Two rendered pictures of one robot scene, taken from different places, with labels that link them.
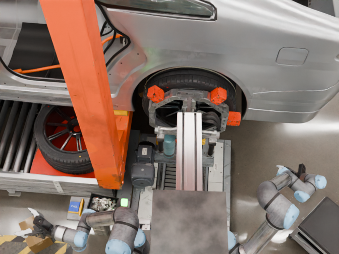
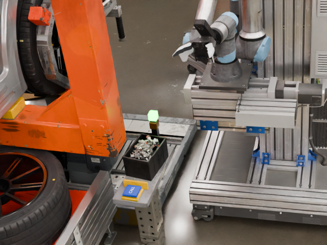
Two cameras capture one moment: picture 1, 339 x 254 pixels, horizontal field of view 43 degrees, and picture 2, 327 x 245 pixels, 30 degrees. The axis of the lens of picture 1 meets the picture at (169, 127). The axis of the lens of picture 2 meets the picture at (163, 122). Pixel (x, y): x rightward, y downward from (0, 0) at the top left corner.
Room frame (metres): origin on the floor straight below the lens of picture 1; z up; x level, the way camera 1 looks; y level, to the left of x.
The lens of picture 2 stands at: (0.22, 2.62, 2.28)
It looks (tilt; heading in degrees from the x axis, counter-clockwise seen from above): 34 degrees down; 289
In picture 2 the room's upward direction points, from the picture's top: 8 degrees counter-clockwise
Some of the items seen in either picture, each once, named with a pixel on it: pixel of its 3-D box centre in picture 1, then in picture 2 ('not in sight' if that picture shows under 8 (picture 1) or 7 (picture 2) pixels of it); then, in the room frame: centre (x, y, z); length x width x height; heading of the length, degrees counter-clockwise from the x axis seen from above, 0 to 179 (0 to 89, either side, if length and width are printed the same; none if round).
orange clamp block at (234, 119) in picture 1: (233, 118); not in sight; (1.60, -0.44, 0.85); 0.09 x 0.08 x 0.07; 87
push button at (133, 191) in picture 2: (74, 206); (132, 191); (1.07, 0.66, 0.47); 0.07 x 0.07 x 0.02; 87
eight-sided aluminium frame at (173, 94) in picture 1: (187, 116); (68, 35); (1.61, -0.13, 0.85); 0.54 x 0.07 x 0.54; 87
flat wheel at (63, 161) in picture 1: (78, 131); (0, 202); (1.73, 0.73, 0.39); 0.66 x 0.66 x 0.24
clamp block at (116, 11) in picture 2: (212, 137); (112, 10); (1.40, -0.28, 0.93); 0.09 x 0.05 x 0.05; 177
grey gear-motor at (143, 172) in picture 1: (145, 162); (81, 158); (1.54, 0.19, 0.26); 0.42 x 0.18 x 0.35; 177
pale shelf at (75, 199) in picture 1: (99, 210); (145, 173); (1.06, 0.49, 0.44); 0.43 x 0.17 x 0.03; 87
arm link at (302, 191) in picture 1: (302, 190); not in sight; (0.98, -0.77, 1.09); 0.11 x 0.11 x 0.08; 45
